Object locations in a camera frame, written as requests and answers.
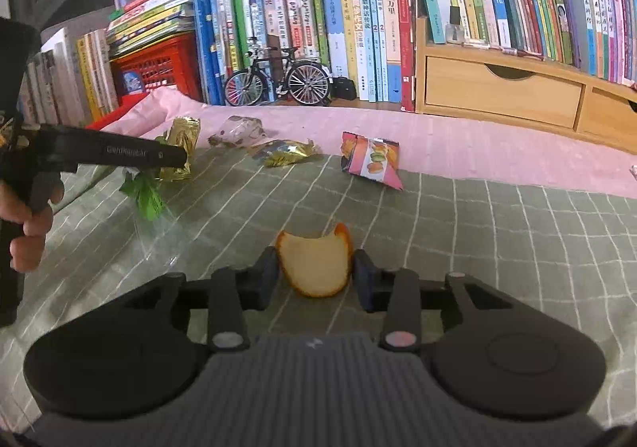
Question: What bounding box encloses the person's left hand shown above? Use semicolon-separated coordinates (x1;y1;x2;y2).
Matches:
0;175;65;273

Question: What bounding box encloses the model bicycle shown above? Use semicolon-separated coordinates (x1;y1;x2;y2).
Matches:
224;36;332;108

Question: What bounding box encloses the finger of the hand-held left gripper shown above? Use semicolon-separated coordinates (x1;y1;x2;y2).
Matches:
35;124;189;174

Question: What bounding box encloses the pink macaron snack packet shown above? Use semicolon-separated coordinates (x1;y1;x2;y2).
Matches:
340;131;405;192

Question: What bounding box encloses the gold blue wrapper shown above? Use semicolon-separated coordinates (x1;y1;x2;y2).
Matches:
251;138;325;170

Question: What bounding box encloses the wooden drawer organizer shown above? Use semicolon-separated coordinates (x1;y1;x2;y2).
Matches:
414;16;637;155

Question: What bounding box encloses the stack of flat books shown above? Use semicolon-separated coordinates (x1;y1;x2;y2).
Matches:
106;0;196;60

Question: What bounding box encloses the red plastic tray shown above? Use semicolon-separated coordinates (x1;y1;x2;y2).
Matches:
86;95;147;130

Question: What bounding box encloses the gold foil wrapper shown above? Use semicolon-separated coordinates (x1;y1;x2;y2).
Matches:
155;117;202;182

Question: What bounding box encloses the clear crumpled wrapper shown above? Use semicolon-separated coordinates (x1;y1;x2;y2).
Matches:
207;115;268;149

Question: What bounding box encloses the green plastic wrapper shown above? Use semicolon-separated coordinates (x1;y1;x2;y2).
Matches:
118;167;168;222

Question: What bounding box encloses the red plastic crate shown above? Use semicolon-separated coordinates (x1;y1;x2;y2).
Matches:
109;31;204;103

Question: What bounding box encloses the black toy bag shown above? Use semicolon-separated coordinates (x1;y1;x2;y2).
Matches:
330;76;358;102

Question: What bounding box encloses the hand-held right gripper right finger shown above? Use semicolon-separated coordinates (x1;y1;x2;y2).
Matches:
352;250;531;353

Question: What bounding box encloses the row of pale books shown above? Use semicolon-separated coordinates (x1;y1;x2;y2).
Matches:
19;27;120;129

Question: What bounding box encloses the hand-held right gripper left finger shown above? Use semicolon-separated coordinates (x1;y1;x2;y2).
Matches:
107;246;279;352

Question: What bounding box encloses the green checked blanket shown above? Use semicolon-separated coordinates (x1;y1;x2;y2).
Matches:
0;143;637;433

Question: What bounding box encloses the small glass bottle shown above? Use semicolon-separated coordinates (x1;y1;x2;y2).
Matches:
444;5;467;45

